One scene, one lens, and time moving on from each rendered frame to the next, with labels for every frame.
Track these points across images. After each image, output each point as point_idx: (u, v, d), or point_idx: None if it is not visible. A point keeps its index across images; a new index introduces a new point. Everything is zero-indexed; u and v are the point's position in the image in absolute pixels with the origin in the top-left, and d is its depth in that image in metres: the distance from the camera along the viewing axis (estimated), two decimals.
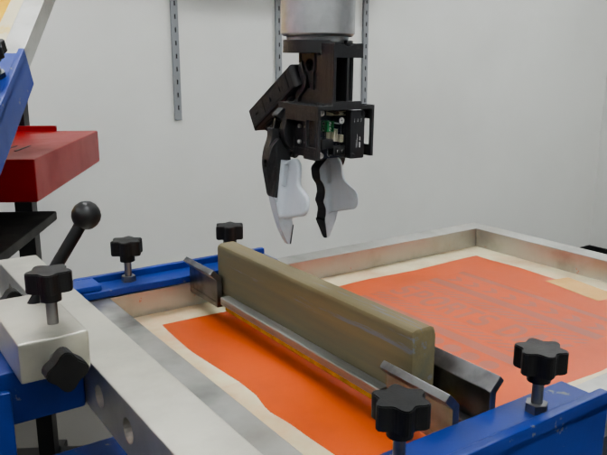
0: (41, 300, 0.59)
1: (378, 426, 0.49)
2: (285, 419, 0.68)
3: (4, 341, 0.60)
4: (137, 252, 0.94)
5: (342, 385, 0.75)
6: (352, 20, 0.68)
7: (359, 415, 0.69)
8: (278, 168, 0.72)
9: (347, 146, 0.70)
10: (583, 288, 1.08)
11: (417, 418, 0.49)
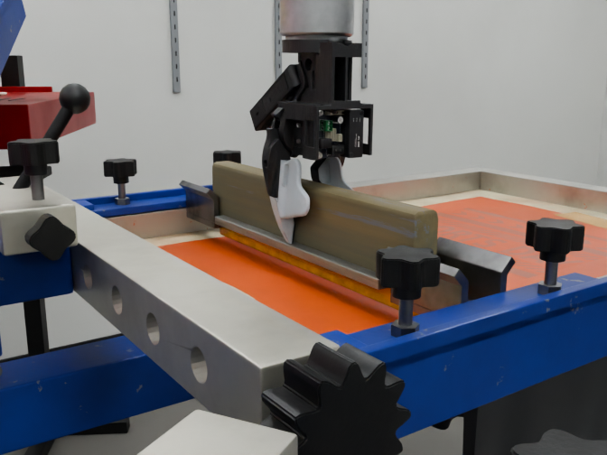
0: (25, 171, 0.55)
1: (384, 282, 0.46)
2: (284, 315, 0.65)
3: None
4: (131, 172, 0.91)
5: (344, 290, 0.72)
6: (351, 20, 0.68)
7: (362, 312, 0.66)
8: (278, 168, 0.72)
9: (346, 145, 0.70)
10: (592, 219, 1.04)
11: (425, 273, 0.46)
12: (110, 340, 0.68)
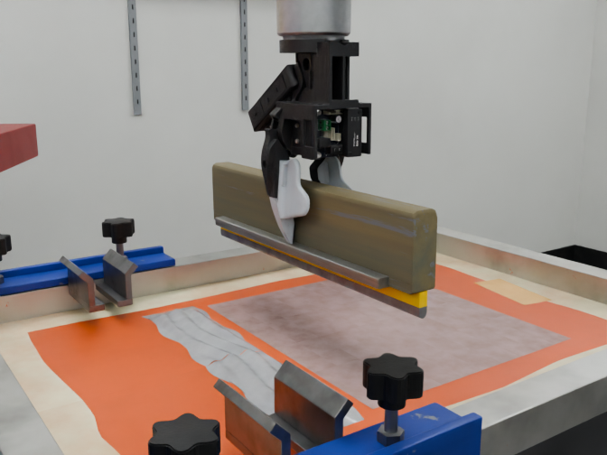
0: None
1: None
2: (116, 446, 0.58)
3: None
4: (2, 251, 0.84)
5: (200, 403, 0.65)
6: (348, 19, 0.68)
7: None
8: (277, 169, 0.72)
9: (344, 145, 0.70)
10: (512, 291, 0.97)
11: None
12: None
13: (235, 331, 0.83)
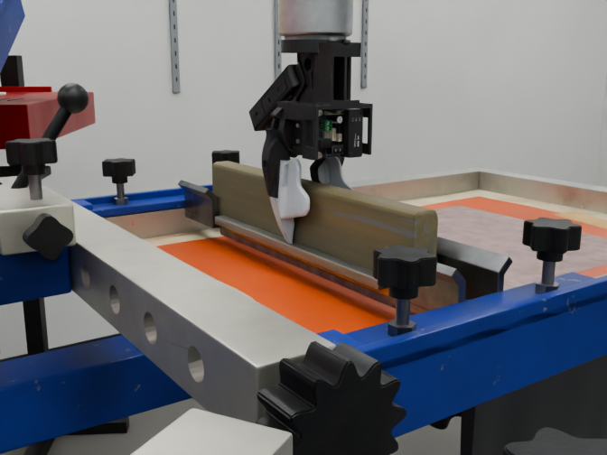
0: (23, 171, 0.56)
1: (380, 281, 0.46)
2: (283, 315, 0.65)
3: None
4: (130, 171, 0.91)
5: (342, 290, 0.72)
6: (350, 19, 0.68)
7: (360, 312, 0.66)
8: (278, 169, 0.72)
9: (345, 145, 0.70)
10: (590, 219, 1.04)
11: (422, 272, 0.46)
12: (108, 339, 0.68)
13: None
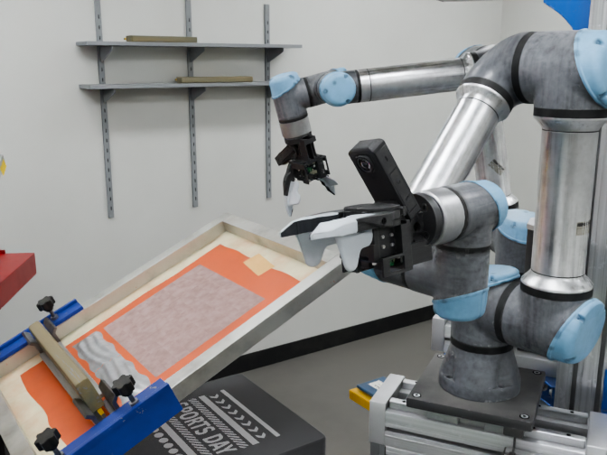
0: None
1: (38, 450, 1.24)
2: (54, 428, 1.44)
3: None
4: None
5: None
6: None
7: None
8: (374, 227, 0.78)
9: (363, 267, 0.84)
10: (259, 264, 1.75)
11: (50, 442, 1.24)
12: None
13: (112, 344, 1.66)
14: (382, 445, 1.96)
